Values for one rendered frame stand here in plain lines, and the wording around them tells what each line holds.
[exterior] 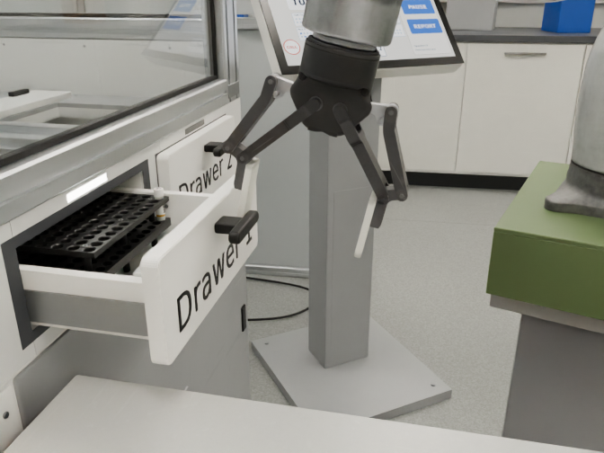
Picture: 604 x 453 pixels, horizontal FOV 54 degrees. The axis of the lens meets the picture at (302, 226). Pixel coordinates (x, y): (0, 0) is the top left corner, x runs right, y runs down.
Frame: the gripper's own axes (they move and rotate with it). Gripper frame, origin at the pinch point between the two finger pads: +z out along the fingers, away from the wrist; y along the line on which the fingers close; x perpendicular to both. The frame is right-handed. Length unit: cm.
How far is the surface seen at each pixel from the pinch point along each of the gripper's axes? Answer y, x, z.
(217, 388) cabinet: 13, -31, 53
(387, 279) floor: -19, -166, 88
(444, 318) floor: -42, -138, 83
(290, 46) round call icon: 22, -79, -7
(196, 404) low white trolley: 4.4, 15.0, 15.0
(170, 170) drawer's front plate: 21.9, -14.4, 3.8
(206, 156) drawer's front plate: 21.5, -27.9, 5.5
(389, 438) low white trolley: -14.4, 15.6, 11.0
